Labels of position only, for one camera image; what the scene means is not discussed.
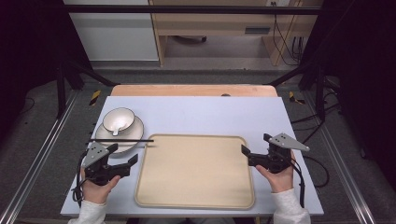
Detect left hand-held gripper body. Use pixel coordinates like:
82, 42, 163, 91
81, 141, 132, 187

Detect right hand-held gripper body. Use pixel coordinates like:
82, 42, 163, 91
247, 133, 311, 175

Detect person's left hand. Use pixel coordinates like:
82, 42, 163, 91
80, 167, 121, 205

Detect person's right hand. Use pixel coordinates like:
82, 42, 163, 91
255, 150, 296, 194

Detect white ceramic spoon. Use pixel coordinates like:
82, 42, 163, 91
111, 119, 130, 137

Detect white plate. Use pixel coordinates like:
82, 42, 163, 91
94, 115, 146, 155

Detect white bowl with dark rim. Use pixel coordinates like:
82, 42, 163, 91
102, 106, 136, 133

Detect yellow black tape marker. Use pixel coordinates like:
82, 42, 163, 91
288, 91, 306, 105
89, 89, 103, 107

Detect beige tray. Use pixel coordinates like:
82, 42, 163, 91
134, 133, 256, 210

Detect black metal stand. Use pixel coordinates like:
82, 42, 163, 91
55, 58, 119, 119
266, 61, 329, 123

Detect wooden table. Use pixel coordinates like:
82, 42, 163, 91
110, 84, 279, 98

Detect grey socket strip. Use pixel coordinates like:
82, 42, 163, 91
244, 26, 272, 35

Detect white cabinet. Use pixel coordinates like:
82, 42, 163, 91
63, 0, 160, 63

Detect wooden desk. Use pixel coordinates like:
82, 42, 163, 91
148, 0, 324, 67

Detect black crossbar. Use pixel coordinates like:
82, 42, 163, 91
64, 4, 322, 16

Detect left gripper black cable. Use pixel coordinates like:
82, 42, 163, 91
71, 150, 89, 208

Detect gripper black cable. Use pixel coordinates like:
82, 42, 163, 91
290, 158, 306, 209
71, 150, 89, 208

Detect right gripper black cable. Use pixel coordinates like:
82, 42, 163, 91
290, 158, 306, 209

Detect black floor cables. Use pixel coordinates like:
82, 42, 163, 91
290, 77, 343, 145

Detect black floor cable loop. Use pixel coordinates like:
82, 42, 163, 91
302, 154, 331, 189

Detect aluminium rail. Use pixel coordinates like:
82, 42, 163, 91
302, 91, 377, 224
0, 89, 80, 224

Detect black cables at desk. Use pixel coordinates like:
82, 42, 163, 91
271, 1, 305, 67

